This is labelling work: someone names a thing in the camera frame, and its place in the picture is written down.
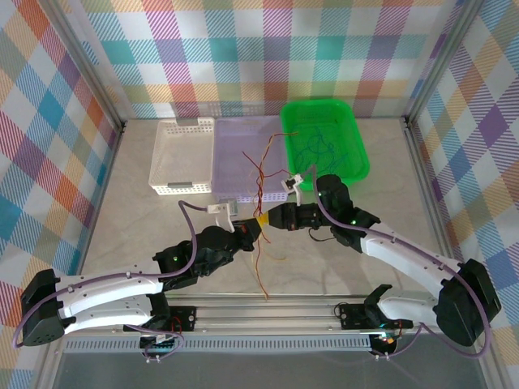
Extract purple perforated plastic basket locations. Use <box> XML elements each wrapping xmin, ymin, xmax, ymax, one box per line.
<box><xmin>210</xmin><ymin>116</ymin><xmax>294</xmax><ymax>203</ymax></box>

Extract green mesh plastic basket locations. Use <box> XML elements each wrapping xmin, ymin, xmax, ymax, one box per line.
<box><xmin>280</xmin><ymin>100</ymin><xmax>371</xmax><ymax>191</ymax></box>

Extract white perforated plastic basket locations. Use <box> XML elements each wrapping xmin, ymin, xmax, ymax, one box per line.
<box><xmin>148</xmin><ymin>116</ymin><xmax>216</xmax><ymax>196</ymax></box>

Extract controller board with green terminals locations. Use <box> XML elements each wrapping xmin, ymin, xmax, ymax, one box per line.
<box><xmin>139</xmin><ymin>331</ymin><xmax>182</xmax><ymax>352</ymax></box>

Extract controller board with orange part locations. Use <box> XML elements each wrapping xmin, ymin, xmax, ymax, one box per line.
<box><xmin>371</xmin><ymin>330</ymin><xmax>401</xmax><ymax>350</ymax></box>

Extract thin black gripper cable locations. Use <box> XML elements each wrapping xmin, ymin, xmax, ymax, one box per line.
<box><xmin>307</xmin><ymin>226</ymin><xmax>337</xmax><ymax>245</ymax></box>

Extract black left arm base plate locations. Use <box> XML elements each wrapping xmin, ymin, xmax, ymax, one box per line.
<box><xmin>168</xmin><ymin>306</ymin><xmax>199</xmax><ymax>332</ymax></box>

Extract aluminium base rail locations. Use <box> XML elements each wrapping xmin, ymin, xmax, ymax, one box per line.
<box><xmin>121</xmin><ymin>294</ymin><xmax>421</xmax><ymax>336</ymax></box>

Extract aluminium table edge rail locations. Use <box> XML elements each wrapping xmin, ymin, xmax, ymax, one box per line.
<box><xmin>75</xmin><ymin>121</ymin><xmax>126</xmax><ymax>284</ymax></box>
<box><xmin>402</xmin><ymin>116</ymin><xmax>461</xmax><ymax>264</ymax></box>

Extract grey slotted cable duct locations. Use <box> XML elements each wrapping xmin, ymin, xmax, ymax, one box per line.
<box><xmin>62</xmin><ymin>334</ymin><xmax>373</xmax><ymax>354</ymax></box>

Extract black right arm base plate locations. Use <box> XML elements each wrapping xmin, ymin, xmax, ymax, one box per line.
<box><xmin>337</xmin><ymin>303</ymin><xmax>414</xmax><ymax>330</ymax></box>

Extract aluminium frame post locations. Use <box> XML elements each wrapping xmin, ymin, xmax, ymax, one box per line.
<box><xmin>403</xmin><ymin>0</ymin><xmax>486</xmax><ymax>122</ymax></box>
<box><xmin>38</xmin><ymin>0</ymin><xmax>127</xmax><ymax>133</ymax></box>

